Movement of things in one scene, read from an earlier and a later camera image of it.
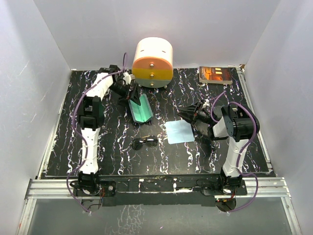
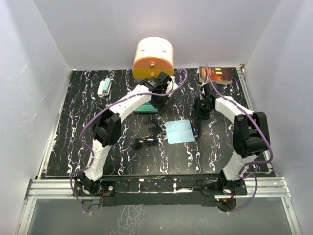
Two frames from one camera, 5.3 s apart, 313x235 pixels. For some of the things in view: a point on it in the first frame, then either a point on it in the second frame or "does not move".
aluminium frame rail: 49,189 does not move
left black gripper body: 120,88 → 156,102
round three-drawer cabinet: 153,63 does not move
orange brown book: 216,75 does not move
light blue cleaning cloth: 179,131 does not move
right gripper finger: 190,118 → 205,114
